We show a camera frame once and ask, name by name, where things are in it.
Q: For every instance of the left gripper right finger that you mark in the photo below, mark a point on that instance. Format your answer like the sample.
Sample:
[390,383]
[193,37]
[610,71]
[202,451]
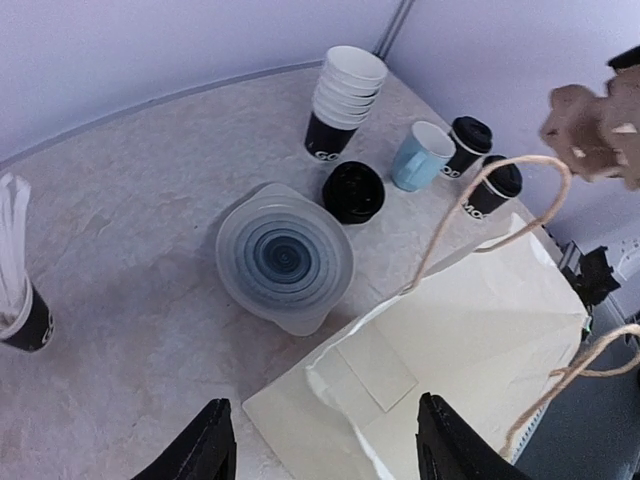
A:
[449,448]

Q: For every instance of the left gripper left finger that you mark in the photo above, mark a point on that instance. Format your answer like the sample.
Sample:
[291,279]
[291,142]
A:
[205,449]

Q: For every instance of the cream paper bag with handles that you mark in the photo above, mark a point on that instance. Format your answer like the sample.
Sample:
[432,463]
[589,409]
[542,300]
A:
[489,328]

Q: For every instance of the black paper coffee cup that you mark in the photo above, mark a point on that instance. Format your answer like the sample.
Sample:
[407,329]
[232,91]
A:
[464,157]
[484,200]

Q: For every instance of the brown cardboard cup carrier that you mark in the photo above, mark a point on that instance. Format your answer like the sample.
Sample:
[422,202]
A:
[597,136]

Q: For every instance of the grey spiral pattern plate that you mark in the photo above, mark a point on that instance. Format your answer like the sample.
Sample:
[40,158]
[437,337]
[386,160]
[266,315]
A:
[284,259]

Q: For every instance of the cup of white straws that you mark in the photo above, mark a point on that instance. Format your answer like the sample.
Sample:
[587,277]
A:
[27,323]

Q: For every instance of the stack of black lids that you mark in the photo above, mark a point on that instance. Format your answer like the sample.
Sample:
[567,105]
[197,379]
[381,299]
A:
[353,193]

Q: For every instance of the light blue ceramic mug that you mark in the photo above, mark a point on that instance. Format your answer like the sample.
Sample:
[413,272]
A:
[423,153]

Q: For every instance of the stack of paper cups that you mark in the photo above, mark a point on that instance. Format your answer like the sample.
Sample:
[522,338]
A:
[349,83]

